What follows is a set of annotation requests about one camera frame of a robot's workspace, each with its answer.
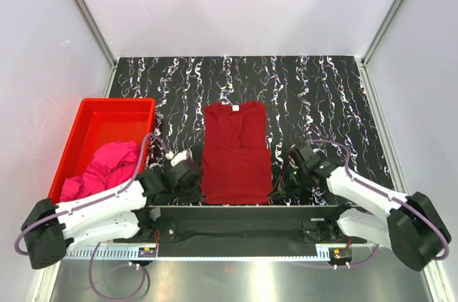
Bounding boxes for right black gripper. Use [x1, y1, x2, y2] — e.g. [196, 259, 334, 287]
[268, 162, 309, 201]

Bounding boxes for dark red t shirt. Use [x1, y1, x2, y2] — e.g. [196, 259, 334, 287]
[201, 100, 273, 205]

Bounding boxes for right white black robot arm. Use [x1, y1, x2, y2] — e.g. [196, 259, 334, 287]
[282, 160, 452, 271]

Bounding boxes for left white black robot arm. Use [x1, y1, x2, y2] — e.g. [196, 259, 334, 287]
[17, 167, 200, 270]

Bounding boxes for pink t shirt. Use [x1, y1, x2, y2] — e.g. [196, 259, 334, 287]
[59, 141, 140, 203]

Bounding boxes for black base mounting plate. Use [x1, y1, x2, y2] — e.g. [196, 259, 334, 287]
[126, 205, 364, 258]

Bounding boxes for red plastic bin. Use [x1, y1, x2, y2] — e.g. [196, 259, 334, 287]
[48, 98, 155, 204]

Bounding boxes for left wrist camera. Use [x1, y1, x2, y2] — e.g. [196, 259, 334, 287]
[165, 150, 198, 179]

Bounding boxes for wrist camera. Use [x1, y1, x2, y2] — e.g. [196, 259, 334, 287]
[165, 150, 198, 179]
[288, 145, 323, 171]

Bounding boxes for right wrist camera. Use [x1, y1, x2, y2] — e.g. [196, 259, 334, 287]
[288, 145, 323, 171]

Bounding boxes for aluminium rail front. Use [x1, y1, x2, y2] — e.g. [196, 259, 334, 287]
[46, 218, 437, 262]

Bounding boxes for left aluminium frame post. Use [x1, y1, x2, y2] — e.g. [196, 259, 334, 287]
[72, 0, 117, 69]

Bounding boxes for aluminium frame post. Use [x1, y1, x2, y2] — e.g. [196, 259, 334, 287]
[72, 0, 117, 69]
[361, 0, 406, 67]

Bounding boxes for right aluminium frame post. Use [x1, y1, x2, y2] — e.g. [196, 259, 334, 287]
[361, 0, 406, 67]

